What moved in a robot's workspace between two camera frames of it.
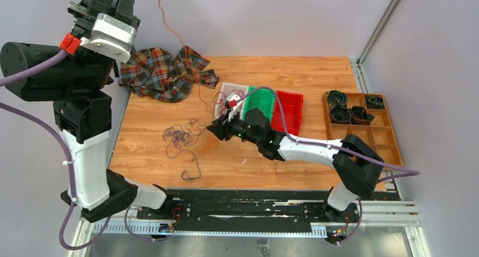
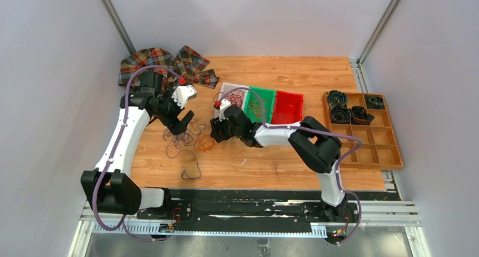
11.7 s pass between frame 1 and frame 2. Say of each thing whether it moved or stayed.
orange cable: moved
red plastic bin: stayed
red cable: stayed
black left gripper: moved
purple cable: stayed
